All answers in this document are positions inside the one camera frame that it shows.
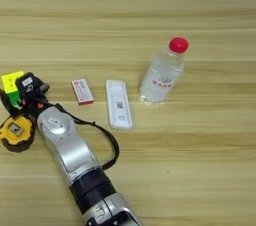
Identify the multicolour puzzle cube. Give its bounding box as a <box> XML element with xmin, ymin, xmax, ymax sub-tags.
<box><xmin>0</xmin><ymin>70</ymin><xmax>26</xmax><ymax>108</ymax></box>

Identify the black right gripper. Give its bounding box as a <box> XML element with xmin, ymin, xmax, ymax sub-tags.
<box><xmin>0</xmin><ymin>82</ymin><xmax>63</xmax><ymax>123</ymax></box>

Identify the yellow black tape measure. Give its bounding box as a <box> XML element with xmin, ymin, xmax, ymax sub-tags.
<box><xmin>0</xmin><ymin>114</ymin><xmax>36</xmax><ymax>154</ymax></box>

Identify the white flat dongle device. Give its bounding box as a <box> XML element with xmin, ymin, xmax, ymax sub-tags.
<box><xmin>105</xmin><ymin>78</ymin><xmax>134</xmax><ymax>131</ymax></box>

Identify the red and white small box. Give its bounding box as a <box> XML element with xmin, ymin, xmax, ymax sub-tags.
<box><xmin>70</xmin><ymin>78</ymin><xmax>96</xmax><ymax>107</ymax></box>

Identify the clear bottle with red cap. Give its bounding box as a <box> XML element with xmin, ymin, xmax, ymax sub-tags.
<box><xmin>137</xmin><ymin>36</ymin><xmax>190</xmax><ymax>107</ymax></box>

